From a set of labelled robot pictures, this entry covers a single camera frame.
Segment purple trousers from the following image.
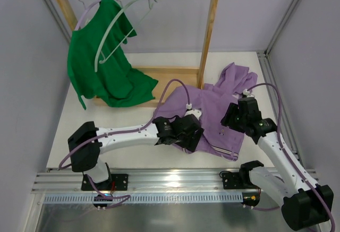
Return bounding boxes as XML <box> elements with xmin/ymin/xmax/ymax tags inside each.
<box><xmin>156</xmin><ymin>63</ymin><xmax>258</xmax><ymax>161</ymax></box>

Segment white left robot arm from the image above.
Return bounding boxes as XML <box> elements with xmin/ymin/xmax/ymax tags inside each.
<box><xmin>67</xmin><ymin>114</ymin><xmax>204</xmax><ymax>185</ymax></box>

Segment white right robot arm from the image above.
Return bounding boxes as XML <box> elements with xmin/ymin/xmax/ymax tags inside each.
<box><xmin>220</xmin><ymin>97</ymin><xmax>335</xmax><ymax>231</ymax></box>

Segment pale green clothes hanger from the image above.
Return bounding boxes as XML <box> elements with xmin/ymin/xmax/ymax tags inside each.
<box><xmin>93</xmin><ymin>0</ymin><xmax>158</xmax><ymax>73</ymax></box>

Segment purple clothes hanger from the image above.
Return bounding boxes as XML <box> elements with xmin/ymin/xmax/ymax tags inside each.
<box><xmin>74</xmin><ymin>0</ymin><xmax>101</xmax><ymax>31</ymax></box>

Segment wooden clothes rack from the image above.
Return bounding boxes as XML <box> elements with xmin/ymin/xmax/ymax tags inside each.
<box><xmin>56</xmin><ymin>0</ymin><xmax>218</xmax><ymax>107</ymax></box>

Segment right controller board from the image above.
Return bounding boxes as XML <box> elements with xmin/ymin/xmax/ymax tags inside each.
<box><xmin>241</xmin><ymin>192</ymin><xmax>260</xmax><ymax>207</ymax></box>

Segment controller board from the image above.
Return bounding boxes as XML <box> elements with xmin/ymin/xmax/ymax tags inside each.
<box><xmin>241</xmin><ymin>192</ymin><xmax>260</xmax><ymax>207</ymax></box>
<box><xmin>93</xmin><ymin>194</ymin><xmax>113</xmax><ymax>209</ymax></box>

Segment green t-shirt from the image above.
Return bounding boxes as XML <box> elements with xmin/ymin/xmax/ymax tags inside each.
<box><xmin>67</xmin><ymin>0</ymin><xmax>158</xmax><ymax>109</ymax></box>

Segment left controller board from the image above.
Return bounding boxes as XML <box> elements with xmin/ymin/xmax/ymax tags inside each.
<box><xmin>93</xmin><ymin>194</ymin><xmax>113</xmax><ymax>209</ymax></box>

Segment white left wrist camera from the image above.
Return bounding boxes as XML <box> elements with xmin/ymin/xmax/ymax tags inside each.
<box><xmin>184</xmin><ymin>104</ymin><xmax>202</xmax><ymax>120</ymax></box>

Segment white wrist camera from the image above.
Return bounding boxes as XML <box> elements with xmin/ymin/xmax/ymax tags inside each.
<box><xmin>184</xmin><ymin>104</ymin><xmax>202</xmax><ymax>120</ymax></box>
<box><xmin>240</xmin><ymin>89</ymin><xmax>255</xmax><ymax>99</ymax></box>

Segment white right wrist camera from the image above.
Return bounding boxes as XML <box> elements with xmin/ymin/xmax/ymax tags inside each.
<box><xmin>240</xmin><ymin>89</ymin><xmax>255</xmax><ymax>99</ymax></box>

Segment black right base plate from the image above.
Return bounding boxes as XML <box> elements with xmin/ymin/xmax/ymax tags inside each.
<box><xmin>219</xmin><ymin>171</ymin><xmax>260</xmax><ymax>190</ymax></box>

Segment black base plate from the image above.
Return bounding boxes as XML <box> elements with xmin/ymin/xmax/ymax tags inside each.
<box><xmin>81</xmin><ymin>174</ymin><xmax>129</xmax><ymax>191</ymax></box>
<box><xmin>219</xmin><ymin>171</ymin><xmax>260</xmax><ymax>190</ymax></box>

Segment aluminium mounting rail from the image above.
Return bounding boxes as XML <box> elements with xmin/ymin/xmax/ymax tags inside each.
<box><xmin>31</xmin><ymin>167</ymin><xmax>319</xmax><ymax>193</ymax></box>

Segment slotted grey cable duct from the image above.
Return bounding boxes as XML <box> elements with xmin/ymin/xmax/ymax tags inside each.
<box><xmin>43</xmin><ymin>192</ymin><xmax>242</xmax><ymax>204</ymax></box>

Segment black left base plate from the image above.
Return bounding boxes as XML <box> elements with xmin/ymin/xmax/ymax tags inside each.
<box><xmin>81</xmin><ymin>174</ymin><xmax>129</xmax><ymax>191</ymax></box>

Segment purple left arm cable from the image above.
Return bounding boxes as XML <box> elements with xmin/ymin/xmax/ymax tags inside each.
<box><xmin>58</xmin><ymin>79</ymin><xmax>192</xmax><ymax>213</ymax></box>

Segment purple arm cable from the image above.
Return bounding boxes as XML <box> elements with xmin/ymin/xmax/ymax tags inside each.
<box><xmin>58</xmin><ymin>79</ymin><xmax>192</xmax><ymax>213</ymax></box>
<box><xmin>240</xmin><ymin>83</ymin><xmax>336</xmax><ymax>232</ymax></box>

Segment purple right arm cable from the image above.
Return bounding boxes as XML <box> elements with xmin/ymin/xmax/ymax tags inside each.
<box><xmin>240</xmin><ymin>83</ymin><xmax>336</xmax><ymax>232</ymax></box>

